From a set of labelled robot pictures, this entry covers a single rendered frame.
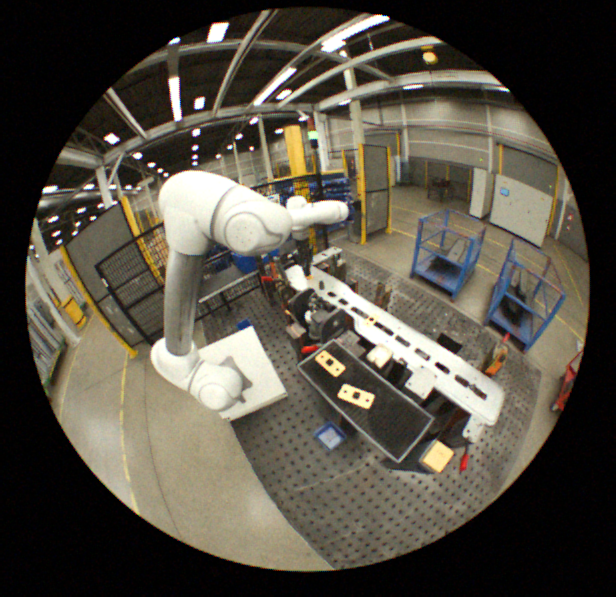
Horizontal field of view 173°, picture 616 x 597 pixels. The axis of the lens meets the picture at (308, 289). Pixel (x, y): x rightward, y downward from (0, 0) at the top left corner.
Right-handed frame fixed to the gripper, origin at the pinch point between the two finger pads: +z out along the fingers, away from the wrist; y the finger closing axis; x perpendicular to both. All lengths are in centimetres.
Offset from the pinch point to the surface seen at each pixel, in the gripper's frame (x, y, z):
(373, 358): -62, -19, -2
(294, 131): 58, 46, -88
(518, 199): -190, 776, -32
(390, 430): -81, -36, -10
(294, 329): -32.3, -30.1, -0.9
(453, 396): -94, -8, 6
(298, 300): -28.9, -24.0, -10.0
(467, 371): -95, 5, 6
